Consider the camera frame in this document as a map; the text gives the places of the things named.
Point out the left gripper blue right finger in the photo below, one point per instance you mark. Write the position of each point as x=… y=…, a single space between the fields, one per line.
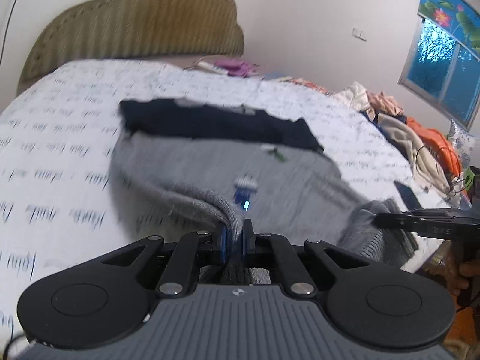
x=277 y=261

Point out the white script-print bed sheet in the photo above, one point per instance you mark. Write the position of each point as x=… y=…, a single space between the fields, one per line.
x=60 y=205

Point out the grey and navy knit sweater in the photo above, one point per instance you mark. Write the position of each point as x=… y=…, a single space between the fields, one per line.
x=225 y=165

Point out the pile of mixed clothes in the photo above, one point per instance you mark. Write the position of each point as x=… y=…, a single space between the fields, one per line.
x=437 y=161

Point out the olive padded headboard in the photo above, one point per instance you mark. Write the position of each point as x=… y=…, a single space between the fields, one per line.
x=133 y=29

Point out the purple cloth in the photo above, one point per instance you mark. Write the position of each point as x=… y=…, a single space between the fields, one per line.
x=237 y=67

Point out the person's right hand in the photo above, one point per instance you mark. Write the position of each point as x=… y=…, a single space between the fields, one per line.
x=458 y=265

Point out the white remote control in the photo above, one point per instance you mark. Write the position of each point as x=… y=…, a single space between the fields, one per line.
x=212 y=68

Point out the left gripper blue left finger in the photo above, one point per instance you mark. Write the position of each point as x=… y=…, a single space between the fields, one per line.
x=193 y=252

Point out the white wall switch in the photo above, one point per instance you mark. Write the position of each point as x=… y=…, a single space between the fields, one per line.
x=359 y=34

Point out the window with floral blind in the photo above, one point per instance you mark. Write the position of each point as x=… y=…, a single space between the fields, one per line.
x=442 y=66

